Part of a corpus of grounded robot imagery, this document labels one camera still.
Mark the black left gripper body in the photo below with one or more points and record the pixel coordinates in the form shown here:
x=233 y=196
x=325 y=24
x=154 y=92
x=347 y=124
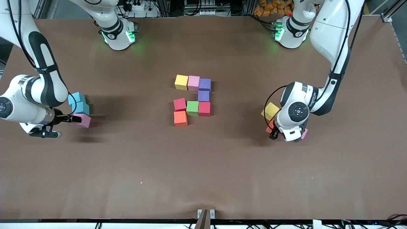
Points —
x=274 y=135

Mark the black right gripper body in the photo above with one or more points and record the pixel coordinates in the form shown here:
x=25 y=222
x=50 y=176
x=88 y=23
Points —
x=59 y=117

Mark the orange foam cube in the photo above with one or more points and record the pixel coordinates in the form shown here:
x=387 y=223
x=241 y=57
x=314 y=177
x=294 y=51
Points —
x=270 y=126
x=180 y=118

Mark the pink foam cube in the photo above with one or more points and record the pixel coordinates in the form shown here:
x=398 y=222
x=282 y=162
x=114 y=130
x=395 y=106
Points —
x=193 y=83
x=304 y=133
x=85 y=122

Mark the yellow foam cube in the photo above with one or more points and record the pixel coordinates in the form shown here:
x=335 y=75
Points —
x=270 y=111
x=181 y=82

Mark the red foam cube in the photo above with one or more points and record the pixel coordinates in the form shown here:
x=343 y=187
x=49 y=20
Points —
x=204 y=108
x=179 y=104

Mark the purple foam cube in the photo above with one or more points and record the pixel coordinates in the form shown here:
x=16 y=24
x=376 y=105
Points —
x=203 y=95
x=204 y=85

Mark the green foam cube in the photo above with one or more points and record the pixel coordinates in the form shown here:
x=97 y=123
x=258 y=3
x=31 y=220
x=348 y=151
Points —
x=192 y=108

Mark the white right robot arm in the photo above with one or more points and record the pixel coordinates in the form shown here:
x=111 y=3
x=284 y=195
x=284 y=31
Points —
x=44 y=86

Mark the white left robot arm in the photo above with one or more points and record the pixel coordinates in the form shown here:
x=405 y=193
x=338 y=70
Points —
x=330 y=25

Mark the cyan foam cube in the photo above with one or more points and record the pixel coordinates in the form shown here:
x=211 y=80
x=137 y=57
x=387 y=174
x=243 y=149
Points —
x=78 y=97
x=82 y=108

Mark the brown table cover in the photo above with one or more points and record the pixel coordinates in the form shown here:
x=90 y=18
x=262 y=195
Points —
x=203 y=178

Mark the white tag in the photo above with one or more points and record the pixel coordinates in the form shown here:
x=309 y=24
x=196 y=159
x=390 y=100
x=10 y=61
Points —
x=317 y=225

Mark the orange objects pile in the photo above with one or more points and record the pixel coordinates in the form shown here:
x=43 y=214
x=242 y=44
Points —
x=268 y=8

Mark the white power strip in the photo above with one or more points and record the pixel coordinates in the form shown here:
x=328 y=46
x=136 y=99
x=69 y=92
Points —
x=136 y=6

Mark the silver metal bracket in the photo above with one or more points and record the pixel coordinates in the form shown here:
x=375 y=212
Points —
x=212 y=213

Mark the aluminium frame rail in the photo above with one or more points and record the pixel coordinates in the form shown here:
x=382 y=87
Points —
x=386 y=17
x=39 y=8

